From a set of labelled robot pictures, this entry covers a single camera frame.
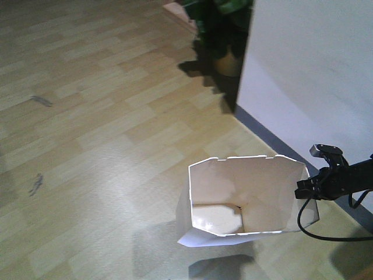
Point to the green potted plant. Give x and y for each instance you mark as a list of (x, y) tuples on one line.
[(223, 29)]

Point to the white trash bin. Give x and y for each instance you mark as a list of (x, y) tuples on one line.
[(241, 199)]

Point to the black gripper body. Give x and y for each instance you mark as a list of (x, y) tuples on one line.
[(329, 184)]

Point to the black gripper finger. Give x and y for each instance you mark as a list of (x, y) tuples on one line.
[(303, 194), (308, 184)]

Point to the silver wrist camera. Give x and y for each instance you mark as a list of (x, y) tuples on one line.
[(321, 150)]

